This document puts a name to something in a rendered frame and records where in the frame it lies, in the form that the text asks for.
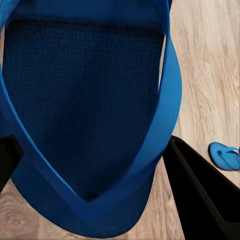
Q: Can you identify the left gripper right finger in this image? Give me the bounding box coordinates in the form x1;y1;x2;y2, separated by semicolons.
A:
162;135;240;240

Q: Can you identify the sandal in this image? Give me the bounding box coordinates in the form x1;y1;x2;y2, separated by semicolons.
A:
0;0;182;239
209;142;240;172

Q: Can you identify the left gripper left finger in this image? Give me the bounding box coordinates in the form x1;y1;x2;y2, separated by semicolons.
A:
0;135;25;193

